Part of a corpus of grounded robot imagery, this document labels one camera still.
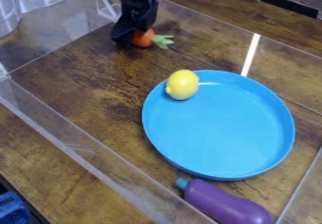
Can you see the purple toy eggplant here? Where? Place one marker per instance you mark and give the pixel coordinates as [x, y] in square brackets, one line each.
[227, 208]

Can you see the round blue tray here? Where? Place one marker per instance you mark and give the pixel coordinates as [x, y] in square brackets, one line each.
[227, 134]

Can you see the blue plastic object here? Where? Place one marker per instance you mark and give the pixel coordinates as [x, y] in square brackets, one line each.
[14, 211]

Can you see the dark wooden baseboard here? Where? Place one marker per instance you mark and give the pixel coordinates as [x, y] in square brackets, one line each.
[286, 4]

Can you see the orange toy carrot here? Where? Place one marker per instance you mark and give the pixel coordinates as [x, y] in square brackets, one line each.
[146, 38]

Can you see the clear acrylic enclosure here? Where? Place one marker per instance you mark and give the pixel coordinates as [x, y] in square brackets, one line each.
[74, 152]

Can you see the yellow toy lemon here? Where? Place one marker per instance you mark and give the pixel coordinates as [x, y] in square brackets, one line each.
[182, 84]

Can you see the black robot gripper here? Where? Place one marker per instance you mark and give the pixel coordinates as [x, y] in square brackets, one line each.
[139, 14]

